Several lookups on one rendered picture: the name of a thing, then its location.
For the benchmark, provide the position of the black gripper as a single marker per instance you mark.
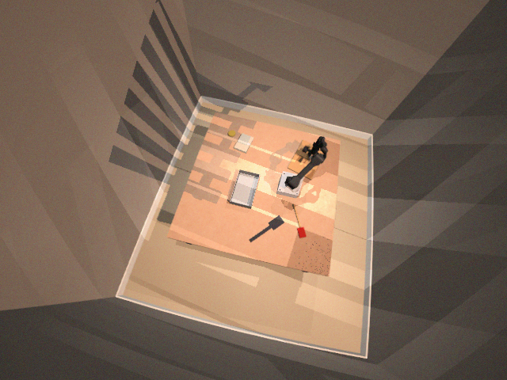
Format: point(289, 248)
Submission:
point(309, 152)

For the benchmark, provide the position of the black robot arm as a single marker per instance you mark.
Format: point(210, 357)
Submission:
point(316, 159)

